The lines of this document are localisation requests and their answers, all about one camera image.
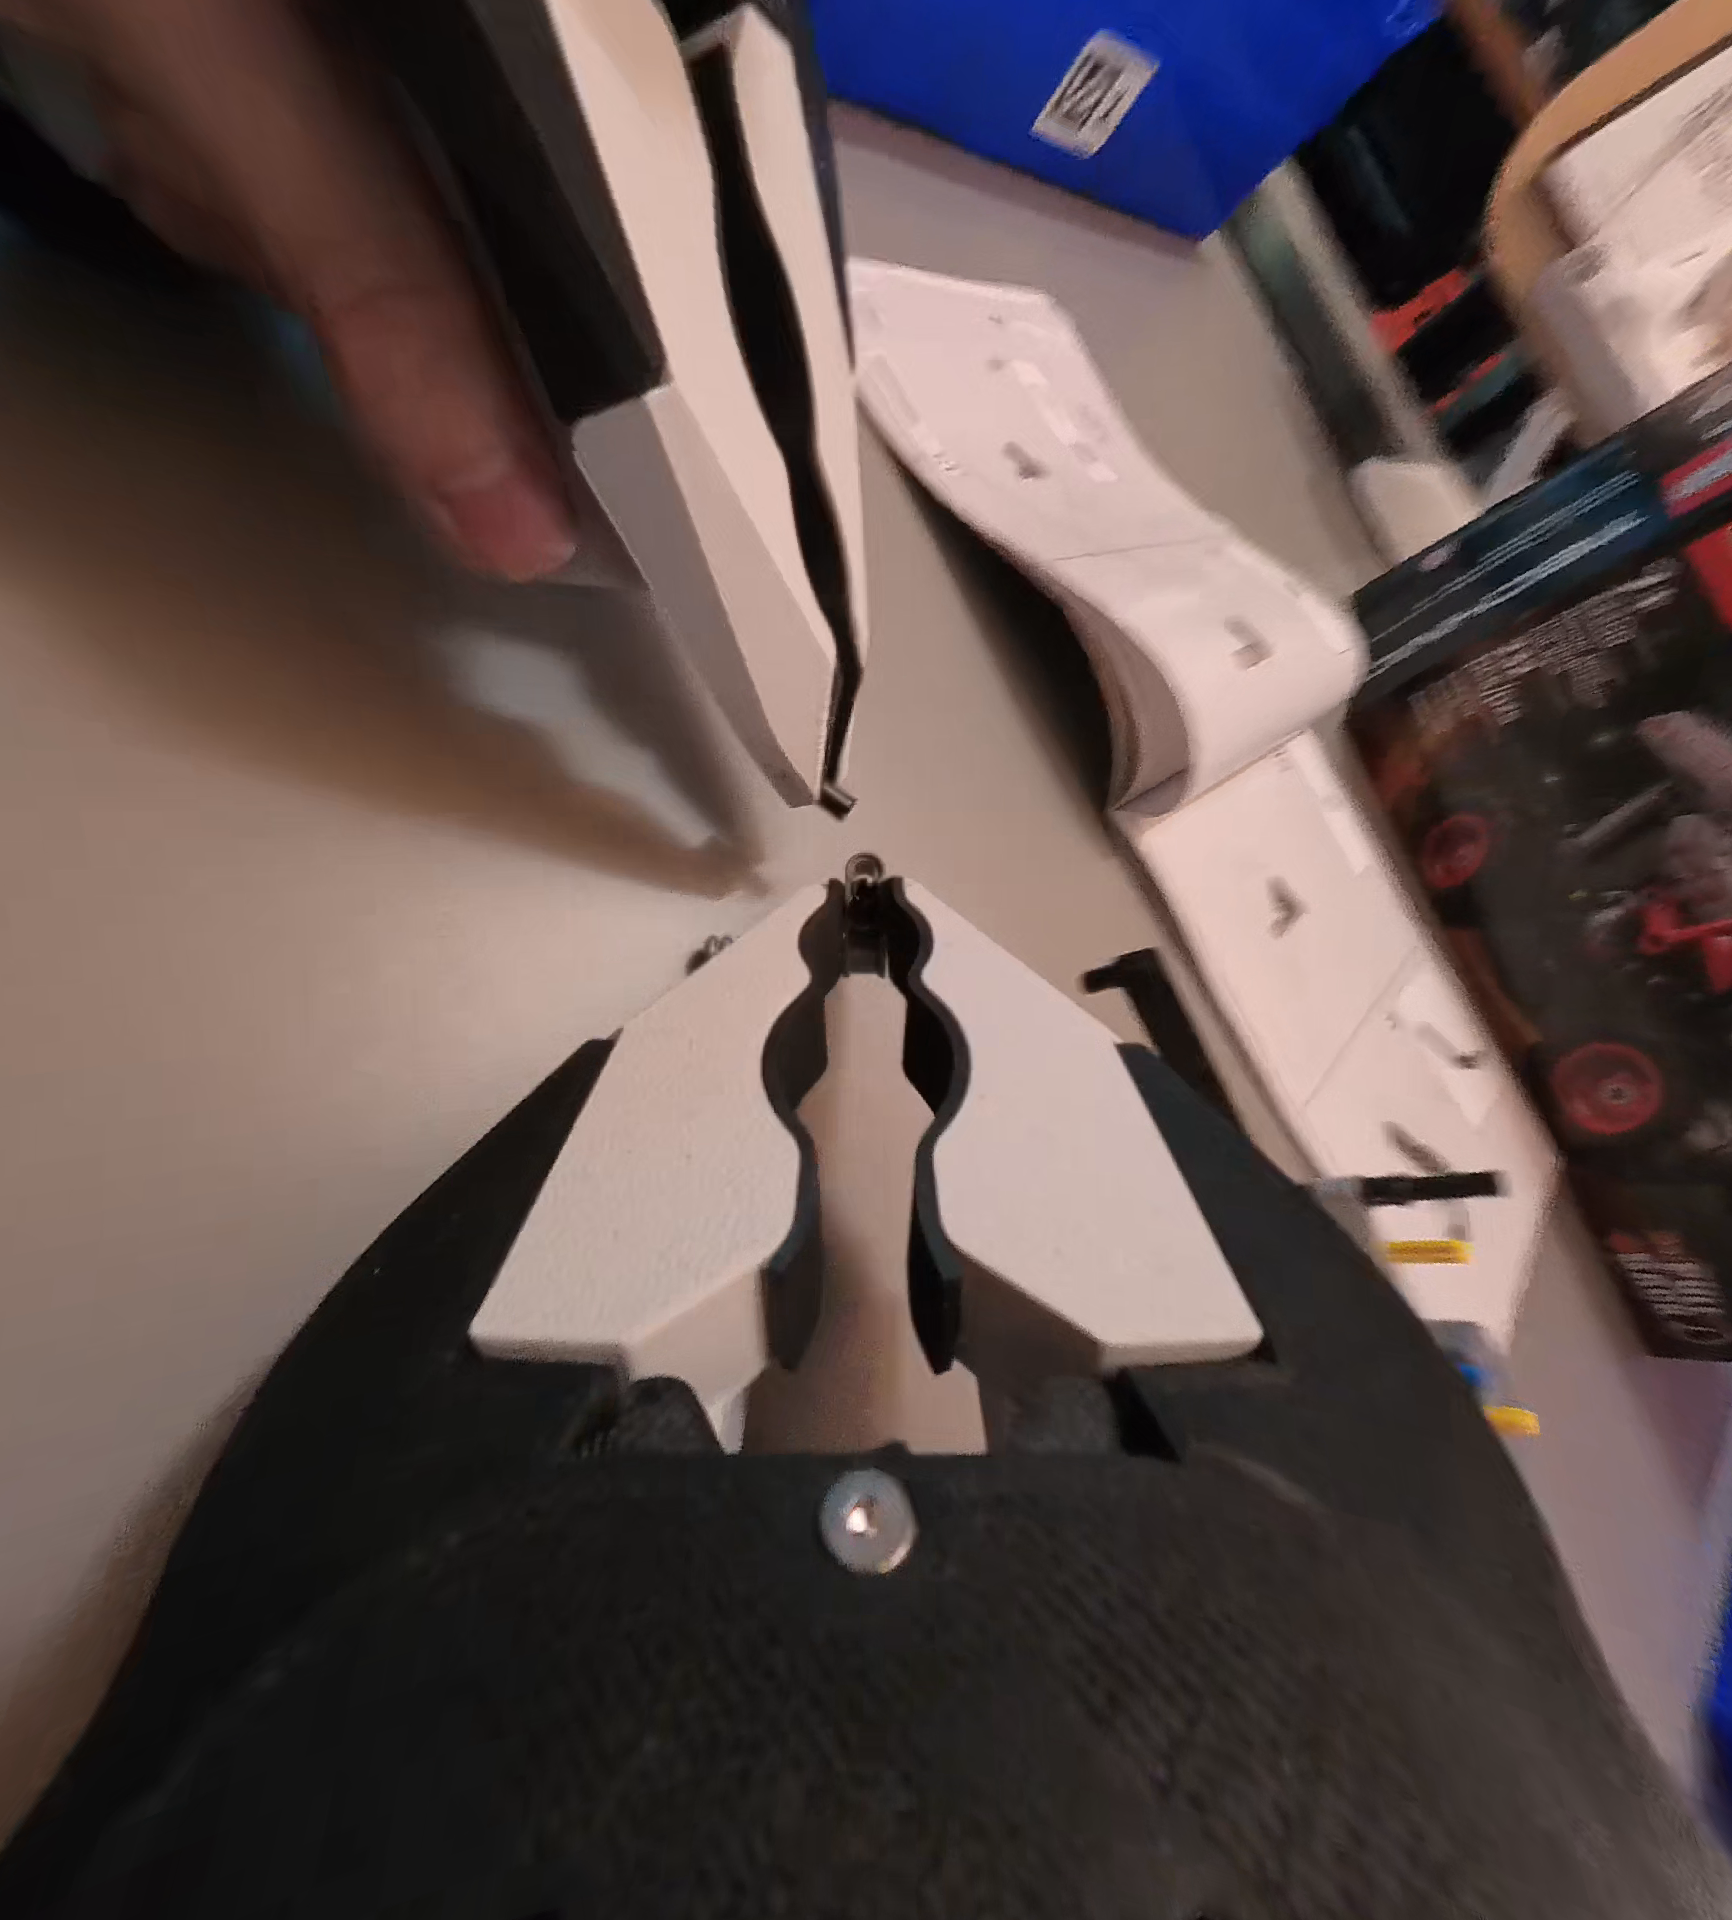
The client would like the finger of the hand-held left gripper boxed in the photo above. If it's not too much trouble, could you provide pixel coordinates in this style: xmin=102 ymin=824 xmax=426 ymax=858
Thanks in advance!
xmin=542 ymin=0 xmax=831 ymax=813
xmin=682 ymin=0 xmax=872 ymax=822

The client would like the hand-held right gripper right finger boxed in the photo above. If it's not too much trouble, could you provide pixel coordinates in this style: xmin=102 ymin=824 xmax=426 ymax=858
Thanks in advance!
xmin=866 ymin=877 xmax=1269 ymax=1454

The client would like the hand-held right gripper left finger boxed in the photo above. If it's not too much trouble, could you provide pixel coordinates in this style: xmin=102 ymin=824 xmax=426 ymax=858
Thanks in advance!
xmin=469 ymin=882 xmax=857 ymax=1454

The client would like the small black toy pin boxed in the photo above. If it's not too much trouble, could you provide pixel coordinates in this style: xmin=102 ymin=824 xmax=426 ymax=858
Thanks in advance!
xmin=839 ymin=850 xmax=890 ymax=979

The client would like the person's left hand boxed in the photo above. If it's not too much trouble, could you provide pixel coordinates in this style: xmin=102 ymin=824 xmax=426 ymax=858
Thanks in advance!
xmin=0 ymin=0 xmax=585 ymax=589

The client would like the black angled toy part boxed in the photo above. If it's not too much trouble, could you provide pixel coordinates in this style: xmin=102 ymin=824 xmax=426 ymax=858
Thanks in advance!
xmin=1080 ymin=946 xmax=1216 ymax=1100

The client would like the black toy axle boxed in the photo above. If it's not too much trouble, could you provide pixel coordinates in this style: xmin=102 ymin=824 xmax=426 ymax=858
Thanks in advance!
xmin=1312 ymin=1173 xmax=1509 ymax=1209

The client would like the blue yellow toy piece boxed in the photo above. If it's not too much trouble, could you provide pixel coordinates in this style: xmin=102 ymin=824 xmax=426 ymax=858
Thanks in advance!
xmin=1448 ymin=1317 xmax=1547 ymax=1442

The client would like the open white instruction booklet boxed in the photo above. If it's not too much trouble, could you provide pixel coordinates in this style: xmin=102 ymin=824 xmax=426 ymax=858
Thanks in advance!
xmin=849 ymin=255 xmax=1558 ymax=1353

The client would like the black toy set box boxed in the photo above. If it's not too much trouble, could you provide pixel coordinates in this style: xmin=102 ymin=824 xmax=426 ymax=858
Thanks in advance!
xmin=1349 ymin=356 xmax=1732 ymax=1371

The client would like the brown cardboard board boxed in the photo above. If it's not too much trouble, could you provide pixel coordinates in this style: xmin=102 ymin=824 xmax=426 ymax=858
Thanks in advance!
xmin=1484 ymin=0 xmax=1732 ymax=311

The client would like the printed instruction sheet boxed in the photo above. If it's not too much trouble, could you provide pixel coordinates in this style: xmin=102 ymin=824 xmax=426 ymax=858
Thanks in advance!
xmin=1531 ymin=0 xmax=1732 ymax=432

